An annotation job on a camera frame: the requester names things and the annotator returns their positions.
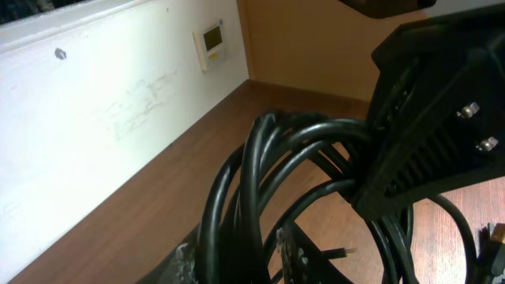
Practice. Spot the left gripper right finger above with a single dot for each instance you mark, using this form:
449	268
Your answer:
303	262

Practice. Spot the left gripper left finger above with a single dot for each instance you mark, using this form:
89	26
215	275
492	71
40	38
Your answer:
179	266

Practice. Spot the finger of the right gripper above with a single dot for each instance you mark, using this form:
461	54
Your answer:
437	111

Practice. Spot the wall outlet plate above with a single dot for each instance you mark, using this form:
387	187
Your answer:
210	44

